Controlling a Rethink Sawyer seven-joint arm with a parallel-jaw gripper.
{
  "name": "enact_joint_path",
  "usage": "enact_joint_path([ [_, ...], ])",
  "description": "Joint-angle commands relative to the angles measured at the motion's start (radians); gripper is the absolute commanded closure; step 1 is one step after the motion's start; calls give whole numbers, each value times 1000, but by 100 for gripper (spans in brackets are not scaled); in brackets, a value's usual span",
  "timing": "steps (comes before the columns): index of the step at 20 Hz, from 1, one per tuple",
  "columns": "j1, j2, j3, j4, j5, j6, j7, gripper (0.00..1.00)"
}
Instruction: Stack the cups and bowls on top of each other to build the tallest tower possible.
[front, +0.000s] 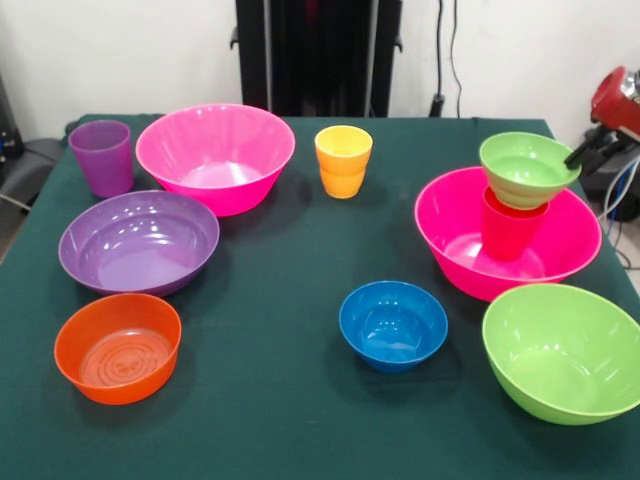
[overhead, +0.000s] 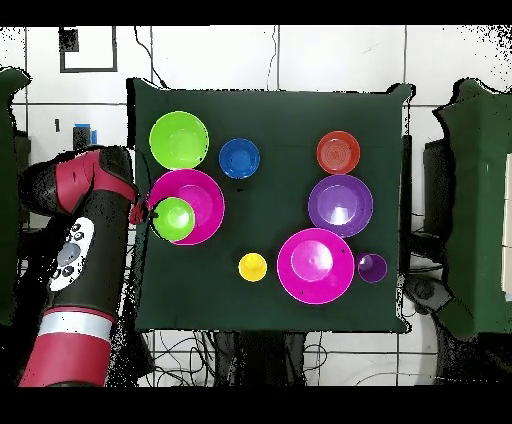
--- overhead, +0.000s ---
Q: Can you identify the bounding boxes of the small lime green bowl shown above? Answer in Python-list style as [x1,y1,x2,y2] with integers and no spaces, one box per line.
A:
[151,196,197,243]

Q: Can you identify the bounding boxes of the magenta plastic bowl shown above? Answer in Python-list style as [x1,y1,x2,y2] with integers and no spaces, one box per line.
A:
[276,227,356,306]
[145,168,226,247]

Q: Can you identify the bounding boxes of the yellow plastic cup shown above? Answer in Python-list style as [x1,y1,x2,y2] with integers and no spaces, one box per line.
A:
[237,252,269,283]

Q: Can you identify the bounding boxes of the large lime green bowl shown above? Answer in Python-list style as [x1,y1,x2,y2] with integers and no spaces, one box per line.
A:
[148,110,210,171]

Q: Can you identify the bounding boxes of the blue tape strip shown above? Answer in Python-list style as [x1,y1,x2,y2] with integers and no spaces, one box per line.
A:
[74,123,98,146]

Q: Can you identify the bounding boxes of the black metal stand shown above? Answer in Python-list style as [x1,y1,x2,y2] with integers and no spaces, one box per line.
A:
[72,125,94,152]

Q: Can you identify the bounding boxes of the blue plastic bowl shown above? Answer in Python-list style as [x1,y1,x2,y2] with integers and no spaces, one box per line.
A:
[218,137,262,180]

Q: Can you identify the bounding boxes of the dark green tablecloth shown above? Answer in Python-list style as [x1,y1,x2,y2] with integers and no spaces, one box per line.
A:
[126,77,413,336]

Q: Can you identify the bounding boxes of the purple plastic bowl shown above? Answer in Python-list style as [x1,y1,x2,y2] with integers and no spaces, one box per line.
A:
[307,174,375,239]

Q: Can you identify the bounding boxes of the red plastic bowl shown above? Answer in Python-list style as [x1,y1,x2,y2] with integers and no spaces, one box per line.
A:
[316,130,362,176]

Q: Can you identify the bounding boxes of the purple plastic cup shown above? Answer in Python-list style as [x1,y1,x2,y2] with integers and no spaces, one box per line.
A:
[355,252,388,284]

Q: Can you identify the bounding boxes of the white sheet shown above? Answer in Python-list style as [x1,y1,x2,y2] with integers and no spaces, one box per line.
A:
[501,152,512,302]

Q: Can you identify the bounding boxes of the tangle of black cables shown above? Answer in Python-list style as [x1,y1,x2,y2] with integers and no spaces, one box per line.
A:
[153,331,225,388]

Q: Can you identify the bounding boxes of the black square floor frame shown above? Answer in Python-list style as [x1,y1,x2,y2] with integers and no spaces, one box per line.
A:
[59,26,118,74]

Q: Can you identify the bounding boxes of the black cable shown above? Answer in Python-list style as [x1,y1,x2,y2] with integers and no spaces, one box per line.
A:
[133,26,168,88]

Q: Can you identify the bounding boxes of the thin grey cable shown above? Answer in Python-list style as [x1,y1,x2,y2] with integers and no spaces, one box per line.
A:
[266,26,280,91]

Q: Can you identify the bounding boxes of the grey pedestal foot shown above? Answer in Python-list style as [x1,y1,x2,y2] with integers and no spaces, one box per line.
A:
[403,274,453,317]

